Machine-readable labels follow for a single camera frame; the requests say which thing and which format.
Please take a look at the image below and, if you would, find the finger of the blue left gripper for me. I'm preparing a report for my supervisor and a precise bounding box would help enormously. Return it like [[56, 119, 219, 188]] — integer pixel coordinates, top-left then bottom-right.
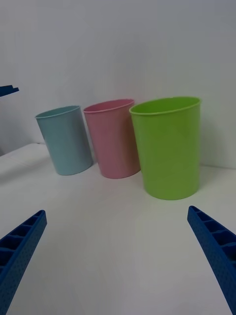
[[0, 85, 20, 96]]

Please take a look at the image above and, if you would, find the pale blue plastic bin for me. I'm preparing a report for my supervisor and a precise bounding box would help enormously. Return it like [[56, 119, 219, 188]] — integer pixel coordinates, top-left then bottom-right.
[[34, 105, 94, 176]]

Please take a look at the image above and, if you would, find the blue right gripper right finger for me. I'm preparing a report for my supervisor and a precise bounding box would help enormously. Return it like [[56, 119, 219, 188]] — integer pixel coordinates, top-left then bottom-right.
[[187, 205, 236, 315]]

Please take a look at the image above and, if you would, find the pink plastic bin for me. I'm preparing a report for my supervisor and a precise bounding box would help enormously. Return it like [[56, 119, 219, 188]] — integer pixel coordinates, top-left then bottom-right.
[[83, 98, 141, 179]]

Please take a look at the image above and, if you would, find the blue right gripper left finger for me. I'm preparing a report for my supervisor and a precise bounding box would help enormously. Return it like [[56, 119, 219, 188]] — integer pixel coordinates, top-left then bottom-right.
[[0, 209, 48, 315]]

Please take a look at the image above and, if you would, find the green plastic bin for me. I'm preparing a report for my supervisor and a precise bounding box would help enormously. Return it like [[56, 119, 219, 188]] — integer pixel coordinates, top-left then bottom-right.
[[129, 96, 202, 201]]

